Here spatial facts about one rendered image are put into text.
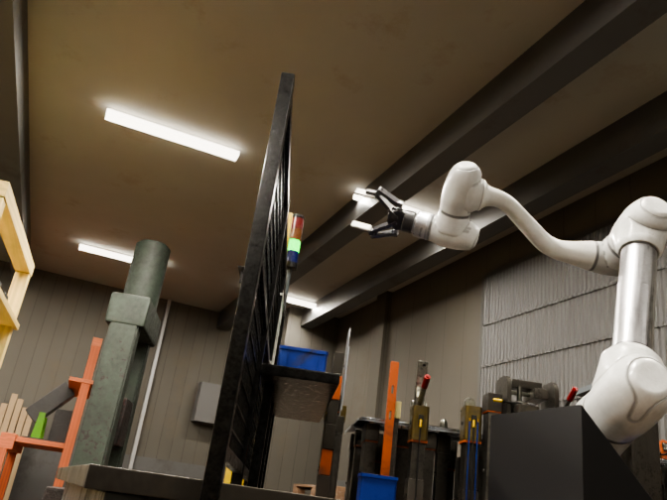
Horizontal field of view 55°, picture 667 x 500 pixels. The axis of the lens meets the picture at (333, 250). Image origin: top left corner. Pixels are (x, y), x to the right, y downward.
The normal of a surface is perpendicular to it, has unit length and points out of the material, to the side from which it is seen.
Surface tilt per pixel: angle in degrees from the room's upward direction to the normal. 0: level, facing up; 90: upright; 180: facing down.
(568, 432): 90
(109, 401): 89
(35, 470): 90
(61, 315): 90
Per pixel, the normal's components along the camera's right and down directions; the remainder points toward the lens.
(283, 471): 0.40, -0.30
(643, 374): 0.07, -0.54
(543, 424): -0.91, -0.26
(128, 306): 0.16, -0.36
